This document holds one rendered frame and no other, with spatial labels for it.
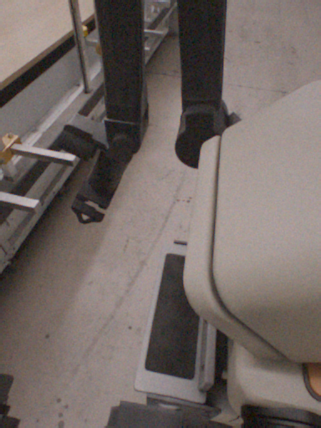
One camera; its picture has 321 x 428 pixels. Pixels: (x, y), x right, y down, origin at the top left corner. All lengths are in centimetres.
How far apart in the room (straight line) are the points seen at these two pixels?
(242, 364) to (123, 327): 130
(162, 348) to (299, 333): 28
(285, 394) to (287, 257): 15
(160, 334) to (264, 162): 32
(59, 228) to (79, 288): 46
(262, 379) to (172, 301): 24
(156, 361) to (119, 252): 135
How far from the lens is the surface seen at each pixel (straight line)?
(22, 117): 164
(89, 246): 183
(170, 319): 48
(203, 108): 41
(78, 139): 52
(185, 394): 46
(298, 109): 28
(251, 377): 30
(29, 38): 193
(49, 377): 158
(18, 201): 96
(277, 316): 21
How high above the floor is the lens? 149
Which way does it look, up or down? 50 degrees down
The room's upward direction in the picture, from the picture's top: 3 degrees clockwise
